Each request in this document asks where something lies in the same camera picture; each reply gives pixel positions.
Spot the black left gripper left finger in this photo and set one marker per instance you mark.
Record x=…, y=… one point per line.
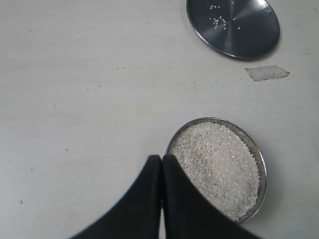
x=137, y=214

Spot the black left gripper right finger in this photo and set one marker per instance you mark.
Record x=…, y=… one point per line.
x=187, y=214

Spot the steel bowl of rice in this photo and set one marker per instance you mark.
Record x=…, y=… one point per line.
x=224, y=164

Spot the clear tape patch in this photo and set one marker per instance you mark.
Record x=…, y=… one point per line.
x=263, y=73

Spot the round steel plate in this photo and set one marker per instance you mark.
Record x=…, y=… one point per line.
x=242, y=29

